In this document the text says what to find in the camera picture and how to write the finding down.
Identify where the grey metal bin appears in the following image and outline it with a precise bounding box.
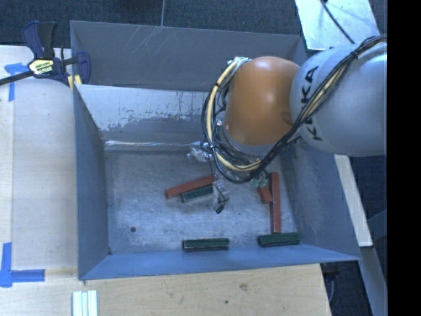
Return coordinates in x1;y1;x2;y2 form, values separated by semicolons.
69;20;363;281

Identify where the dark green flat block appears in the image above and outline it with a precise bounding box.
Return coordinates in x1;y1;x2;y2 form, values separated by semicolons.
257;231;302;248
182;237;230;253
180;185;215;204

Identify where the red-brown flat block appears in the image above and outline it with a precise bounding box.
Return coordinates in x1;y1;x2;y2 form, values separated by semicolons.
268;171;283;234
164;174;216;200
257;184;274;205

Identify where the pale wood flat board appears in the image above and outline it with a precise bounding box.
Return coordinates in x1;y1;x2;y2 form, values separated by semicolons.
11;78;80;271

